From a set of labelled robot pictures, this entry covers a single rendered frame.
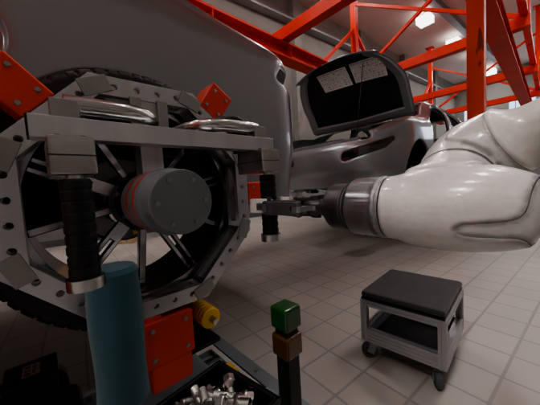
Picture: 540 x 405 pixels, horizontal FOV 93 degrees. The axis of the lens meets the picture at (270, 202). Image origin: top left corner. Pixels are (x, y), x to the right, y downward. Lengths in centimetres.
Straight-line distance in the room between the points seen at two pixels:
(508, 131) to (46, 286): 78
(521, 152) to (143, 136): 53
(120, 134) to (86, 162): 7
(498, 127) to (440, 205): 16
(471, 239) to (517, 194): 6
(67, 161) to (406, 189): 42
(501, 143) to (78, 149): 55
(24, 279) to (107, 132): 32
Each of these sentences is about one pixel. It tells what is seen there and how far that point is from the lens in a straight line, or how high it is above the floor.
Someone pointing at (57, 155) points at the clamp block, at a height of 92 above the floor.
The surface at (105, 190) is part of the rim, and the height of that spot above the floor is 88.
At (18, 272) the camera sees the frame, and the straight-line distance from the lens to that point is 64.
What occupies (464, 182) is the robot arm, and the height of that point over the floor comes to 86.
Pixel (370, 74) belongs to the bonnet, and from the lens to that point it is 390.
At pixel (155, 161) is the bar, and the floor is 94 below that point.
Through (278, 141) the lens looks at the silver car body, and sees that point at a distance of 151.
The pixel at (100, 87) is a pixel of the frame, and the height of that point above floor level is 109.
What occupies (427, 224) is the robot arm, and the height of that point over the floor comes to 82.
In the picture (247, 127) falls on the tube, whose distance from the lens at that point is 57.
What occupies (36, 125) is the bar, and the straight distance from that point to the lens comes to 45.
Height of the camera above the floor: 87
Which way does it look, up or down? 4 degrees down
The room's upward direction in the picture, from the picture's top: 3 degrees counter-clockwise
